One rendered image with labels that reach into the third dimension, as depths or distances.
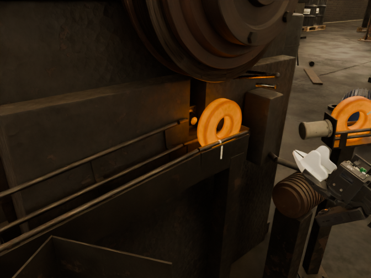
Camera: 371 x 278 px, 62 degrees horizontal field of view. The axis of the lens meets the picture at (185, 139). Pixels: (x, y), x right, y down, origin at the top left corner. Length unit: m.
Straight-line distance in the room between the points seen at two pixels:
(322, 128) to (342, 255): 0.75
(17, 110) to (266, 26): 0.53
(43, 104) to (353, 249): 1.49
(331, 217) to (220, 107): 0.37
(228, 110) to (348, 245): 1.09
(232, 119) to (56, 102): 0.47
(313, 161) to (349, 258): 1.02
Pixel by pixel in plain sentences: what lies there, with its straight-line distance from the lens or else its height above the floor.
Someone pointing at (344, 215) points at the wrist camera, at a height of 0.68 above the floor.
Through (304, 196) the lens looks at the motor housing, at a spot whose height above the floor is 0.51.
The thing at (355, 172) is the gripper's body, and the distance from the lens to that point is 0.67.
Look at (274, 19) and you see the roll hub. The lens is 0.75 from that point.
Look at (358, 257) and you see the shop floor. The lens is 1.71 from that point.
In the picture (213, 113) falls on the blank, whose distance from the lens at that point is 0.82.
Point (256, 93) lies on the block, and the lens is 0.99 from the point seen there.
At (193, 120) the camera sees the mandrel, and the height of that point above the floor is 0.74.
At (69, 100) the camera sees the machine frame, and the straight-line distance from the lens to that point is 0.68.
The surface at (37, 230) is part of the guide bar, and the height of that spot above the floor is 0.67.
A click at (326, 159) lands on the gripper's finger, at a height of 0.76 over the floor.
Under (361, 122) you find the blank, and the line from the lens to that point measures 1.20.
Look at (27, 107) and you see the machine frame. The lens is 0.66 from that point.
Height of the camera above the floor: 1.08
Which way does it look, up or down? 26 degrees down
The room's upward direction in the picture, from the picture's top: 1 degrees clockwise
